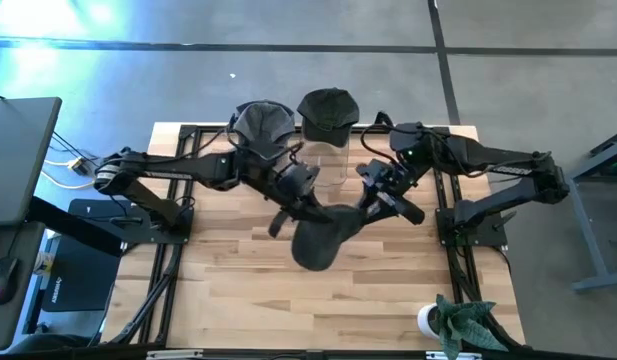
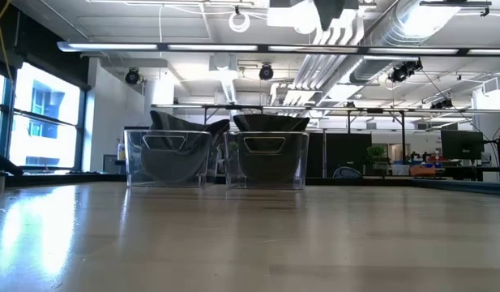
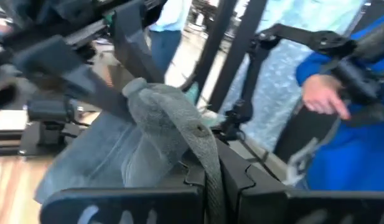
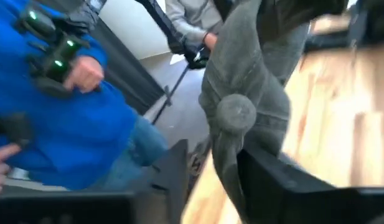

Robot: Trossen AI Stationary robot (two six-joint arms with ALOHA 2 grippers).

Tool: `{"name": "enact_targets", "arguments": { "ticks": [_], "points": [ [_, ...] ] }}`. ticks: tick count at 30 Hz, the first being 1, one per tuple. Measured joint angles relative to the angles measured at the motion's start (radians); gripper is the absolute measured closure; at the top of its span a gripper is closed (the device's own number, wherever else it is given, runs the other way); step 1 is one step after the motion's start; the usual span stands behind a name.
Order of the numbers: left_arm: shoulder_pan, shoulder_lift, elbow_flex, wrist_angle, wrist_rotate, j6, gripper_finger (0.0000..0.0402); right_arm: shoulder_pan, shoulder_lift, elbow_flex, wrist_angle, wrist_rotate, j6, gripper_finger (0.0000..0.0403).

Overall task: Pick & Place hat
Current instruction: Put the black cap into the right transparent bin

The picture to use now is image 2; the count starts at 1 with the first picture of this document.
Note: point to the charcoal baseball cap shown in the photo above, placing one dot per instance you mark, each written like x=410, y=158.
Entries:
x=270, y=162

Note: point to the blue-grey baseball cap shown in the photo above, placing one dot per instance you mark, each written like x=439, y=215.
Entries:
x=172, y=162

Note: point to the clear plastic bin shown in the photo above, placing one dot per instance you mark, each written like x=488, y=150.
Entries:
x=304, y=178
x=130, y=178

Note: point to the round black ceiling speaker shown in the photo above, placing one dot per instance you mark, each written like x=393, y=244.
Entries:
x=266, y=72
x=132, y=76

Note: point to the black partition panel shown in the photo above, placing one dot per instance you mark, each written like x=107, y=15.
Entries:
x=347, y=150

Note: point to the grey office chair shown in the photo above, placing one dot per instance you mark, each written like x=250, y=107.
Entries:
x=347, y=173

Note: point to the green background plant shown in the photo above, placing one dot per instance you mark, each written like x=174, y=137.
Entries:
x=377, y=153

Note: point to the yellow white wipes canister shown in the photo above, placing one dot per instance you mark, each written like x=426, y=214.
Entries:
x=120, y=152

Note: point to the black overhead truss rack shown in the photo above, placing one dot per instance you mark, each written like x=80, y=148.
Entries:
x=375, y=110

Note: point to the white ceiling pipe bundle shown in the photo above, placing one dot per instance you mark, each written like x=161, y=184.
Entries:
x=334, y=44

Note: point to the long ceiling light bar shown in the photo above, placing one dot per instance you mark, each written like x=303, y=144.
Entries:
x=112, y=46

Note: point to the orange desk item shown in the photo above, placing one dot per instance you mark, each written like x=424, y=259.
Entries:
x=421, y=171

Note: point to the large black-framed window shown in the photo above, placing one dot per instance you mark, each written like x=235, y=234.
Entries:
x=47, y=121

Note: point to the black desk monitor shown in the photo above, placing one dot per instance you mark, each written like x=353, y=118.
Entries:
x=462, y=144

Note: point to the black aluminium table frame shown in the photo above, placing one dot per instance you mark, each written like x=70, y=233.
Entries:
x=71, y=180

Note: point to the silver spiral air duct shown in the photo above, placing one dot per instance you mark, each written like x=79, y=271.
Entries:
x=395, y=24

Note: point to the small black ceiling camera rig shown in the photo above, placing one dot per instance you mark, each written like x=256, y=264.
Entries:
x=442, y=104

